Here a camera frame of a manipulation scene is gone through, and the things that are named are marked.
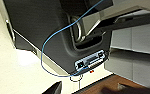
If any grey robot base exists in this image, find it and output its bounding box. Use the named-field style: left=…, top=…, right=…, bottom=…
left=3, top=0, right=116, bottom=75

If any blue cable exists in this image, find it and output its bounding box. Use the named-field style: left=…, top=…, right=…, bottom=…
left=40, top=0, right=106, bottom=78

